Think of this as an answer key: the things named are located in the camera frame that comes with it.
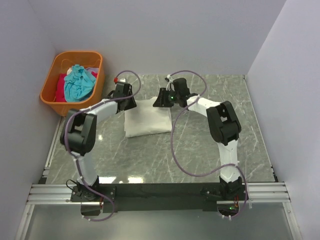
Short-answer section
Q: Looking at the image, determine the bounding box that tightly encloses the white t shirt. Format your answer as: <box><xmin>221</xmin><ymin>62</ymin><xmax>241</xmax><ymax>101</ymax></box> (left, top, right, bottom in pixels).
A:
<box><xmin>124</xmin><ymin>96</ymin><xmax>172</xmax><ymax>138</ymax></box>

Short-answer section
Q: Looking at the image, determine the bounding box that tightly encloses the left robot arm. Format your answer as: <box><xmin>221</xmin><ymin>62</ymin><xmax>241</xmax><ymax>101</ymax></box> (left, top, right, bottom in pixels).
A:
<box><xmin>60</xmin><ymin>80</ymin><xmax>137</xmax><ymax>193</ymax></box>

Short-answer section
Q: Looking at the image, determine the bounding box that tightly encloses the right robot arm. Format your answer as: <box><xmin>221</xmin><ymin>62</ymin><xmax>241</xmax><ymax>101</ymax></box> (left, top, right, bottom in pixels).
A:
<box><xmin>152</xmin><ymin>75</ymin><xmax>242</xmax><ymax>200</ymax></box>

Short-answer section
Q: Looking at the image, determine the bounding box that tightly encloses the lavender cloth in basket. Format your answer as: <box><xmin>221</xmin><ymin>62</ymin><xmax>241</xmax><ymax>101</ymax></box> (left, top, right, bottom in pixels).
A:
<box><xmin>86</xmin><ymin>67</ymin><xmax>99</xmax><ymax>74</ymax></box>

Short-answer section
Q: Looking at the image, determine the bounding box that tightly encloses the teal t shirt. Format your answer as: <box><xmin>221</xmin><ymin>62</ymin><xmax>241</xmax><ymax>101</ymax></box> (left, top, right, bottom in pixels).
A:
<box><xmin>63</xmin><ymin>64</ymin><xmax>97</xmax><ymax>103</ymax></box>

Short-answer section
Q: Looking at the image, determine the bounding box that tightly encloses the orange plastic basket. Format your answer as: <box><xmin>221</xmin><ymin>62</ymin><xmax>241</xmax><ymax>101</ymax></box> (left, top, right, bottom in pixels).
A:
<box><xmin>39</xmin><ymin>50</ymin><xmax>105</xmax><ymax>117</ymax></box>

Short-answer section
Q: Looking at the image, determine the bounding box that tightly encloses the red t shirt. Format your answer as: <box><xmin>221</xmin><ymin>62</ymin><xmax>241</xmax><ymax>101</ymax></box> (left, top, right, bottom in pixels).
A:
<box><xmin>55</xmin><ymin>72</ymin><xmax>98</xmax><ymax>103</ymax></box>

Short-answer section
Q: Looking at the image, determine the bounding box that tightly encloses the black base beam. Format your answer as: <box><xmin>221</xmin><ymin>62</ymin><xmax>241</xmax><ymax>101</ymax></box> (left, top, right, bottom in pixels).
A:
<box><xmin>70</xmin><ymin>182</ymin><xmax>251</xmax><ymax>215</ymax></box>

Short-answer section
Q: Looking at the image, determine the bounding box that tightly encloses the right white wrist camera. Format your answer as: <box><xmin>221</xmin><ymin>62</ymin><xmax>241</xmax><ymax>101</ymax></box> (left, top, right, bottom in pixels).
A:
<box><xmin>165</xmin><ymin>74</ymin><xmax>174</xmax><ymax>91</ymax></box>

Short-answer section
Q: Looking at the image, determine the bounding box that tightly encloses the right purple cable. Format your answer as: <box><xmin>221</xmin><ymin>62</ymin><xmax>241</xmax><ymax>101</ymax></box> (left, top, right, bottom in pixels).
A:
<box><xmin>166</xmin><ymin>69</ymin><xmax>250</xmax><ymax>221</ymax></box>

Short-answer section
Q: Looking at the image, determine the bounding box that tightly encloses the purple cable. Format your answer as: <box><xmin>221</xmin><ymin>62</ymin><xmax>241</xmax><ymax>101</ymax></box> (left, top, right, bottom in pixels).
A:
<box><xmin>166</xmin><ymin>69</ymin><xmax>250</xmax><ymax>221</ymax></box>
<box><xmin>63</xmin><ymin>69</ymin><xmax>142</xmax><ymax>223</ymax></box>

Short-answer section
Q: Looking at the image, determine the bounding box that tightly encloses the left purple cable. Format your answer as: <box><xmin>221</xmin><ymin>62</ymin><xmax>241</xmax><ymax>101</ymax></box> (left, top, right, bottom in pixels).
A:
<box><xmin>63</xmin><ymin>69</ymin><xmax>142</xmax><ymax>223</ymax></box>

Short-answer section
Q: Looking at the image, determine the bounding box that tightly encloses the aluminium frame rail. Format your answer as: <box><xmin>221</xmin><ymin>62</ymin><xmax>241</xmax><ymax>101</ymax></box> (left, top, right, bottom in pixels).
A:
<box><xmin>15</xmin><ymin>117</ymin><xmax>303</xmax><ymax>240</ymax></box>

